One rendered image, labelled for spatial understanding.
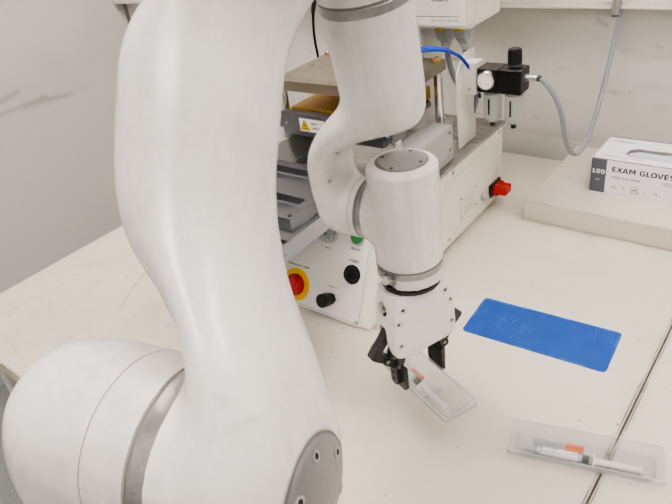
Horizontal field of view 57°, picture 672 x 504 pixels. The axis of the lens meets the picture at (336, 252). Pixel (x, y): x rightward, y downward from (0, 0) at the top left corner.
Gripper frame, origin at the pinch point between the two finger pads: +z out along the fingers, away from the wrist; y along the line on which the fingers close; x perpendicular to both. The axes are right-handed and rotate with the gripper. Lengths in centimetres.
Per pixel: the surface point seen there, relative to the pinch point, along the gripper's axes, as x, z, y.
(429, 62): 36, -28, 32
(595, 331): -5.0, 7.6, 31.0
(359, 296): 21.8, 2.2, 3.8
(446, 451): -8.9, 7.6, -2.7
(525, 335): 1.3, 7.6, 22.1
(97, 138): 189, 15, -10
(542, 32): 49, -22, 75
